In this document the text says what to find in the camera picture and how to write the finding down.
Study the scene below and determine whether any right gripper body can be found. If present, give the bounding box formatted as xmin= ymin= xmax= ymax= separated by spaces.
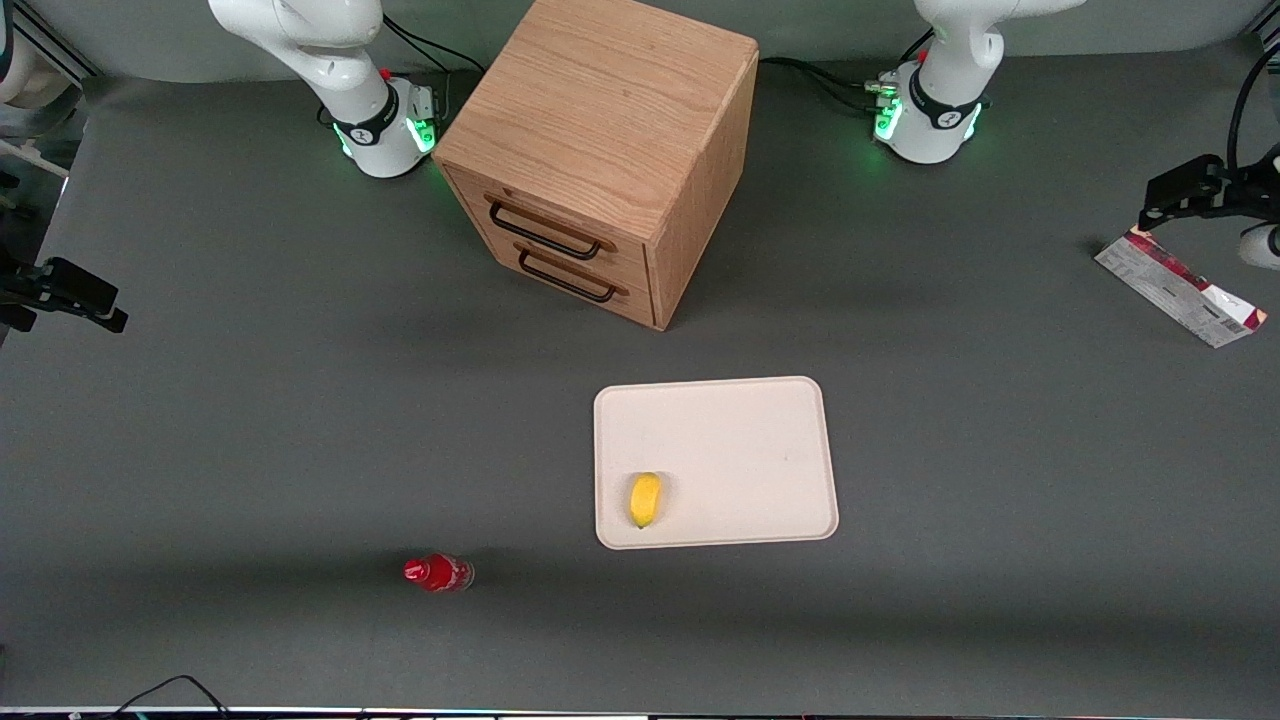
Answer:
xmin=0 ymin=250 xmax=43 ymax=333

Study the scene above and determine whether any red cookie box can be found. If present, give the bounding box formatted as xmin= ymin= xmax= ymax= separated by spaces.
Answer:
xmin=1094 ymin=228 xmax=1269 ymax=349

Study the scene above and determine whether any beige rectangular tray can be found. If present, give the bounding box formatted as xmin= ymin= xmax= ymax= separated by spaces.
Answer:
xmin=593 ymin=376 xmax=840 ymax=550

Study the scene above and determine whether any red plastic bottle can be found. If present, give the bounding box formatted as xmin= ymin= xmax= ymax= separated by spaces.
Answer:
xmin=403 ymin=553 xmax=476 ymax=594

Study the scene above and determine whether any wooden drawer cabinet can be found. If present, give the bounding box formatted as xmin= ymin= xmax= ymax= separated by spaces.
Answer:
xmin=432 ymin=0 xmax=761 ymax=332

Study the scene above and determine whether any yellow toy lemon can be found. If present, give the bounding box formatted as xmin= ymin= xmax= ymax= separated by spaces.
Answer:
xmin=629 ymin=472 xmax=664 ymax=530

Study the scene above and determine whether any aluminium frame rail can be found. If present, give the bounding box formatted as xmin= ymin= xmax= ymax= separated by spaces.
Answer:
xmin=12 ymin=0 xmax=103 ymax=83

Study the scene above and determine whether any black left base cable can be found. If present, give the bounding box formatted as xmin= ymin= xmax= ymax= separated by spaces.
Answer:
xmin=757 ymin=56 xmax=887 ymax=114

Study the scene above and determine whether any black base cable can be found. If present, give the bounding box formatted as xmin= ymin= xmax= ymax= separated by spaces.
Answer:
xmin=757 ymin=56 xmax=887 ymax=114
xmin=382 ymin=14 xmax=487 ymax=77

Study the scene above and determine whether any black cable at table edge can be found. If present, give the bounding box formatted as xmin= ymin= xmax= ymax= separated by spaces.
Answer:
xmin=100 ymin=675 xmax=233 ymax=720

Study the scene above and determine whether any black right base cable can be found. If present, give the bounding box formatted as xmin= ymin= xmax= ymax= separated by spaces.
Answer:
xmin=382 ymin=14 xmax=487 ymax=77

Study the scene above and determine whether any black metal drawer handle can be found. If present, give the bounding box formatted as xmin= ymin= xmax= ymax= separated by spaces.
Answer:
xmin=488 ymin=200 xmax=607 ymax=262
xmin=517 ymin=250 xmax=619 ymax=304

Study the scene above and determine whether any wooden drawer with handle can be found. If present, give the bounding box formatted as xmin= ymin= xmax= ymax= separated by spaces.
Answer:
xmin=447 ymin=165 xmax=651 ymax=291
xmin=468 ymin=225 xmax=657 ymax=330

